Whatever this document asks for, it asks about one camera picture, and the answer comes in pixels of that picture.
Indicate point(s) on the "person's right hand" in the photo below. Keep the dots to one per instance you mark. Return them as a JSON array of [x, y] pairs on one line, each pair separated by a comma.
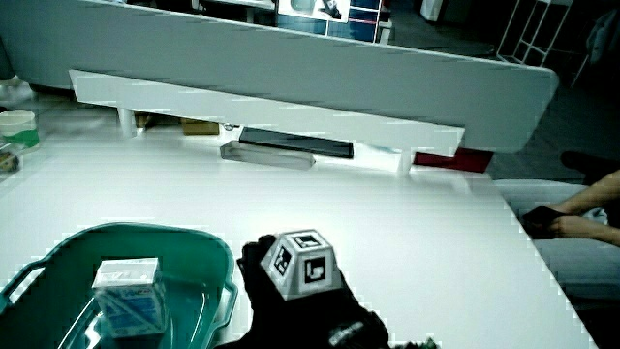
[[290, 310]]

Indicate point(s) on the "white blue milk carton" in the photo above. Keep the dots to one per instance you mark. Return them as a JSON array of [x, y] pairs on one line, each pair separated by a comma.
[[131, 300]]

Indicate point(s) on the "another person's forearm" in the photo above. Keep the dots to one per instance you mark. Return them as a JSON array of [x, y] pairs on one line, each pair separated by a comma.
[[593, 193]]

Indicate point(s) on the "clear plastic tray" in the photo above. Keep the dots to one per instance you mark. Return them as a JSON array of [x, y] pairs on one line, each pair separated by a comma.
[[266, 156]]

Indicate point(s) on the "brown cardboard box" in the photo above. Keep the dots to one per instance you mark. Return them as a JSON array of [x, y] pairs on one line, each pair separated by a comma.
[[199, 127]]

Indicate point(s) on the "white desk riser shelf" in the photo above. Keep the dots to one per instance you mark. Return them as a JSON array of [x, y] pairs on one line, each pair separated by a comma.
[[242, 109]]

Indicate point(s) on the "red box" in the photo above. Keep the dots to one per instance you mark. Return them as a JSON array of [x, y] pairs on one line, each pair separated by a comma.
[[455, 160]]

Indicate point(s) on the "white desk partition panel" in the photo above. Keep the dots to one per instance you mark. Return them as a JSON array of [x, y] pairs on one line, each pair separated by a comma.
[[290, 72]]

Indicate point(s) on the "black phone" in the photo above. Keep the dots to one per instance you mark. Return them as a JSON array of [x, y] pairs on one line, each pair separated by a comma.
[[540, 220]]

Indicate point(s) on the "blue white printed board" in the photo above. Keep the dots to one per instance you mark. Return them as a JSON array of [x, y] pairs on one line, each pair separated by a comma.
[[339, 17]]

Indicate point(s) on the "small brown item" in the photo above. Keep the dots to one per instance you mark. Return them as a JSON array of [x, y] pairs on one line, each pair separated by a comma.
[[9, 162]]

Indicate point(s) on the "white metal rack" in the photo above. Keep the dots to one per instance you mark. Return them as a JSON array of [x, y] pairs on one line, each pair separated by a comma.
[[533, 34]]

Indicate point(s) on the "white hanging garment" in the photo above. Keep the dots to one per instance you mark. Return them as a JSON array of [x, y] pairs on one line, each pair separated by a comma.
[[603, 36]]

